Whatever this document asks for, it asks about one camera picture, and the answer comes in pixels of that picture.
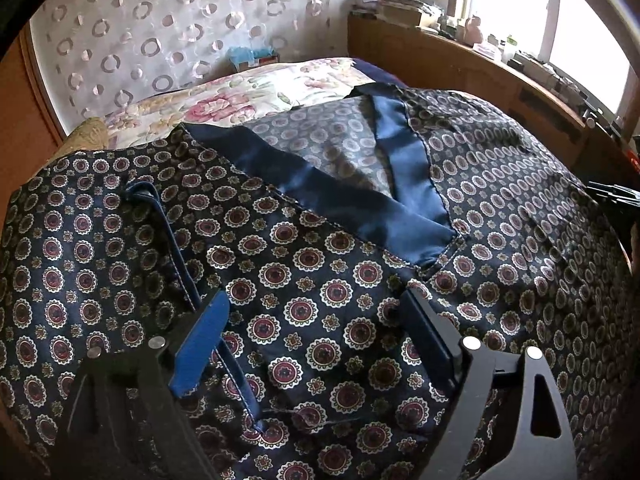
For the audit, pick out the blue tissue box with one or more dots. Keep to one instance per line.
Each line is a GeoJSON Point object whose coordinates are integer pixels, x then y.
{"type": "Point", "coordinates": [250, 60]}

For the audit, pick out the tan woven pillow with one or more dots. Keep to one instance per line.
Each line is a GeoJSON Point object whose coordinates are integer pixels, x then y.
{"type": "Point", "coordinates": [87, 132]}

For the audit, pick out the brown wooden wardrobe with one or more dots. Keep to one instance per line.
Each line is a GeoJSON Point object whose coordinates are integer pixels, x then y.
{"type": "Point", "coordinates": [20, 125]}

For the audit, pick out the bright window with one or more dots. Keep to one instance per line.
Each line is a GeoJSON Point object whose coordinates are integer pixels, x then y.
{"type": "Point", "coordinates": [525, 10]}

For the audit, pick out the navy medallion print pajama shirt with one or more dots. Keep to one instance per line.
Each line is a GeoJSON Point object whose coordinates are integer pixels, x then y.
{"type": "Point", "coordinates": [325, 270]}

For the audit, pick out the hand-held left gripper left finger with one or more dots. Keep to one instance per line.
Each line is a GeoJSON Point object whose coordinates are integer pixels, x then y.
{"type": "Point", "coordinates": [200, 350]}

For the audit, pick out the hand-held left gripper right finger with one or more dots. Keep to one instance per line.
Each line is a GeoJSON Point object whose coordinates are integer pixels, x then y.
{"type": "Point", "coordinates": [431, 335]}

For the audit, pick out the pink floral quilt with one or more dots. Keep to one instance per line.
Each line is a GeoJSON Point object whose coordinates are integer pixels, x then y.
{"type": "Point", "coordinates": [225, 100]}

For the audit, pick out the stack of papers and books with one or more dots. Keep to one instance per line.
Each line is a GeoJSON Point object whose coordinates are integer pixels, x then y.
{"type": "Point", "coordinates": [400, 7]}

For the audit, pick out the pink figurine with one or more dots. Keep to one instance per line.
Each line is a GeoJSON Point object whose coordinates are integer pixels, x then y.
{"type": "Point", "coordinates": [472, 29]}

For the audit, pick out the white circle pattern curtain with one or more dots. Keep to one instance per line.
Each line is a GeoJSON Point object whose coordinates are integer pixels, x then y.
{"type": "Point", "coordinates": [150, 20]}

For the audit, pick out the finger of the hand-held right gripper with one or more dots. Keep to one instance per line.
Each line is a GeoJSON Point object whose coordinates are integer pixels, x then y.
{"type": "Point", "coordinates": [617, 192]}

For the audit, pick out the navy bed sheet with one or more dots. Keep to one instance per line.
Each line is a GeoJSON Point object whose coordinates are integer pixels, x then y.
{"type": "Point", "coordinates": [372, 69]}

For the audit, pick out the wooden headboard cabinet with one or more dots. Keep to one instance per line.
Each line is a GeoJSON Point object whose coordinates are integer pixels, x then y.
{"type": "Point", "coordinates": [450, 65]}

